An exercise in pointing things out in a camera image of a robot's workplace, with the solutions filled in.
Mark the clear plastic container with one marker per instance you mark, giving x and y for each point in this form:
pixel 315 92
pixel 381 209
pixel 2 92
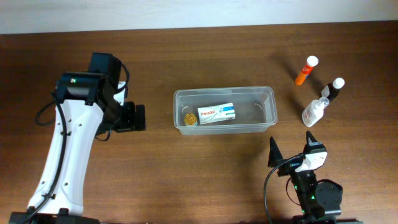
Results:
pixel 254 106

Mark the dark bottle white cap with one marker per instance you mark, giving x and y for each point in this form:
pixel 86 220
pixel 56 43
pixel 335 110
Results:
pixel 332 89

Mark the small jar gold lid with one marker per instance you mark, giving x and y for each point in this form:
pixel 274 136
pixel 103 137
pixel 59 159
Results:
pixel 190 119

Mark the white blue Panadol box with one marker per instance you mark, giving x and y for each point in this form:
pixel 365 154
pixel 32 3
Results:
pixel 217 113

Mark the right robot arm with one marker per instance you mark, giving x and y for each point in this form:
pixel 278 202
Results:
pixel 319 200

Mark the orange tube white cap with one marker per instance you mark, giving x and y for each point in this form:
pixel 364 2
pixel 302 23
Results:
pixel 311 62

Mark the white spray bottle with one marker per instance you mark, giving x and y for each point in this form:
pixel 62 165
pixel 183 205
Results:
pixel 314 111

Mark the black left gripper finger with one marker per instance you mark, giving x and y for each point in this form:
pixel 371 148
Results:
pixel 140 120
pixel 127 122

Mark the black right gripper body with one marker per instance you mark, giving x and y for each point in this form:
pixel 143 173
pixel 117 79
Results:
pixel 305 179

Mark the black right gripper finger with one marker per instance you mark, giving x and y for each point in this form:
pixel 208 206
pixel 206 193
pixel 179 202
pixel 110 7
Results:
pixel 275 157
pixel 311 141

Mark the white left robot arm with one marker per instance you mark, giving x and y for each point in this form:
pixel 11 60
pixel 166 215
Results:
pixel 87 104

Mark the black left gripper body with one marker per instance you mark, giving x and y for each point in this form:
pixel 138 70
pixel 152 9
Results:
pixel 114 119

